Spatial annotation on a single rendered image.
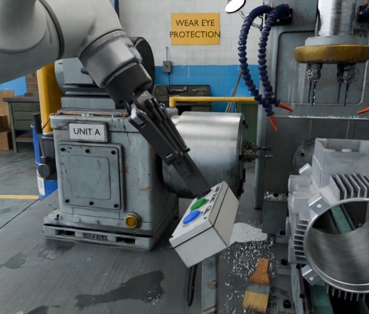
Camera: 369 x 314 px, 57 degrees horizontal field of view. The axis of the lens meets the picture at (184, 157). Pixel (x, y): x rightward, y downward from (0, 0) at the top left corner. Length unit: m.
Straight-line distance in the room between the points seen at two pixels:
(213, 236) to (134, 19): 5.84
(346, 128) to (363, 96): 0.16
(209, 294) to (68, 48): 0.45
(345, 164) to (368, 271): 0.18
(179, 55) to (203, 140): 5.23
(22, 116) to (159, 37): 2.56
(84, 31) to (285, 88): 0.75
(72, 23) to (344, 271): 0.60
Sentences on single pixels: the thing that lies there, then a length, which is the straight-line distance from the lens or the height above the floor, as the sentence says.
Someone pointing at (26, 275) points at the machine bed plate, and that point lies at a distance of 0.95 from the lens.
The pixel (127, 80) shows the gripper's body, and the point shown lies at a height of 1.26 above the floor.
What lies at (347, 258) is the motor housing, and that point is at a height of 0.94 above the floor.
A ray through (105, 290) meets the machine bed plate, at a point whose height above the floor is 0.80.
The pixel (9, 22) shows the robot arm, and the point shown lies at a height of 1.33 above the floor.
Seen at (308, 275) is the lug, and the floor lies 0.96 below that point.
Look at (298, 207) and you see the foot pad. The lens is 0.60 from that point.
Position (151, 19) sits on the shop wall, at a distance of 6.16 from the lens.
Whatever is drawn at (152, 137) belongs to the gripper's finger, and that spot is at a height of 1.17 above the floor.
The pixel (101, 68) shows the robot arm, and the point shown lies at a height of 1.28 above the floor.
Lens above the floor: 1.28
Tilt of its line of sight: 14 degrees down
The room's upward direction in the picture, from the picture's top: straight up
